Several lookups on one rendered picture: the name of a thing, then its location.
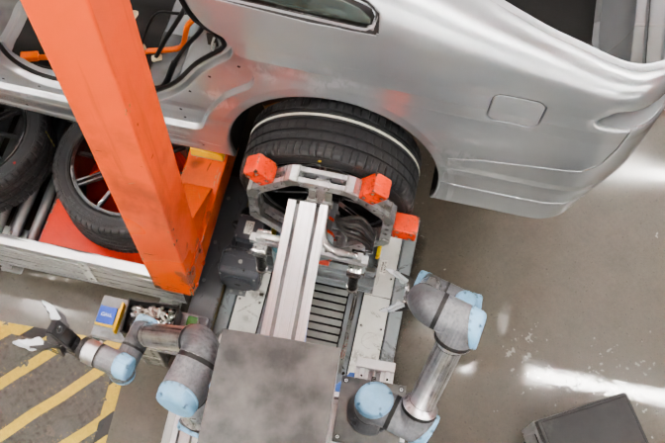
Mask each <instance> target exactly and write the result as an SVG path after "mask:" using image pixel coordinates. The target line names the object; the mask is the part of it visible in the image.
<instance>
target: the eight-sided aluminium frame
mask: <svg viewBox="0 0 665 443"><path fill-rule="evenodd" d="M303 176H305V177H310V178H315V179H316V178H321V179H326V180H330V181H331V182H334V183H337V184H342V186H341V185H337V184H333V183H328V182H323V181H318V180H313V179H309V178H304V177H303ZM361 184H362V180H360V179H358V178H356V177H353V176H350V175H342V174H337V173H333V172H329V171H324V170H319V169H314V168H310V167H305V166H302V165H295V164H291V165H287V166H284V167H280V168H277V171H276V174H275V178H274V181H273V183H270V184H266V185H262V186H260V185H258V184H257V183H255V182H253V181H252V180H250V179H249V182H248V186H247V189H246V191H247V192H246V193H247V198H248V205H249V213H250V215H251V216H253V217H254V218H255V219H256V220H259V221H261V222H263V223H265V224H267V225H268V226H270V227H272V228H273V229H275V230H277V231H278V232H280V233H281V232H282V227H283V224H282V223H283V222H284V218H285V215H284V214H282V213H281V212H279V211H277V210H276V209H274V208H273V207H271V206H269V205H268V204H266V203H265V202H264V201H263V193H264V192H268V191H272V190H276V189H280V188H284V187H289V186H300V187H304V188H311V189H315V190H319V191H323V192H330V193H333V194H338V195H342V196H346V197H347V198H350V199H351V200H353V201H354V202H356V203H357V204H359V205H360V206H362V207H363V208H365V209H366V210H368V211H369V212H371V213H372V214H374V215H375V216H376V217H378V218H379V219H381V220H382V221H383V222H382V226H381V227H375V228H377V233H376V238H375V243H374V247H375V246H384V245H388V244H389V242H390V239H391V233H392V229H393V225H394V223H395V218H396V213H397V206H396V205H395V204H394V203H393V202H390V201H389V200H385V201H383V202H380V203H377V204H374V205H370V204H369V203H367V202H365V201H363V200H361V199H359V198H358V197H359V192H360V188H361ZM268 215H269V216H268ZM271 217H272V218H271ZM273 218H274V219H273ZM276 220H277V221H276ZM280 222H282V223H280ZM334 239H337V241H333V244H332V246H334V247H336V248H339V249H344V250H348V251H351V250H352V249H362V248H365V246H364V245H363V244H362V243H360V242H359V241H357V240H355V239H353V238H348V237H346V236H345V235H344V234H343V233H342V232H339V231H336V232H335V236H334Z"/></svg>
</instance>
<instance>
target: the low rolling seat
mask: <svg viewBox="0 0 665 443"><path fill-rule="evenodd" d="M522 433H523V438H524V443H649V442H648V440H647V438H646V435H645V433H644V431H643V429H642V427H641V424H640V422H639V420H638V418H637V415H636V413H635V411H634V409H633V407H632V404H631V402H630V400H629V398H628V395H627V394H626V393H621V394H618V395H615V396H612V397H609V398H605V399H600V400H597V401H594V402H591V403H588V404H585V405H581V406H578V407H575V408H572V409H569V410H566V411H563V412H559V413H556V414H553V415H550V416H547V417H544V418H541V419H539V420H537V421H533V422H532V423H531V424H530V425H528V426H527V427H526V428H525V429H523V430H522Z"/></svg>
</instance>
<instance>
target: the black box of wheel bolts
mask: <svg viewBox="0 0 665 443"><path fill-rule="evenodd" d="M141 313H143V314H146V315H149V316H151V317H153V318H154V319H156V320H157V321H158V323H160V324H170V325H180V323H181V319H182V315H183V314H182V312H181V309H180V306H179V305H172V304H166V303H160V302H153V301H147V300H140V299H134V298H129V299H128V302H127V306H126V310H125V314H124V317H123V321H122V325H121V329H120V333H122V335H123V336H124V338H125V337H126V335H127V333H128V332H129V330H130V328H131V326H132V323H133V322H134V321H135V319H136V318H137V316H138V315H139V314H141Z"/></svg>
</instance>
